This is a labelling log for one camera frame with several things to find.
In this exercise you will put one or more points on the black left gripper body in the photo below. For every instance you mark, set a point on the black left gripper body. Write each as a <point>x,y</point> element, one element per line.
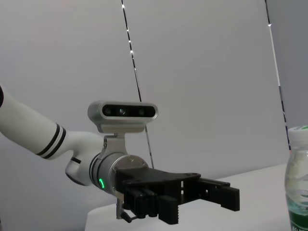
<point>154,178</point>

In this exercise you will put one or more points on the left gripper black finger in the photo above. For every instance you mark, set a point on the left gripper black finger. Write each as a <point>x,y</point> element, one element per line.
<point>168,209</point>
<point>231,197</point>

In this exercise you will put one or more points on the clear water bottle green label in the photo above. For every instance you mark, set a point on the clear water bottle green label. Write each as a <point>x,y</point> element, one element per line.
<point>298,168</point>

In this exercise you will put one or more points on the white and silver left arm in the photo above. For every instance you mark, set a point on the white and silver left arm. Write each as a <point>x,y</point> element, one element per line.
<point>29,122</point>

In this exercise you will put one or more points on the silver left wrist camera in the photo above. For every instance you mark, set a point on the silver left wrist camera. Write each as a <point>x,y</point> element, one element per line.
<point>130,111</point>

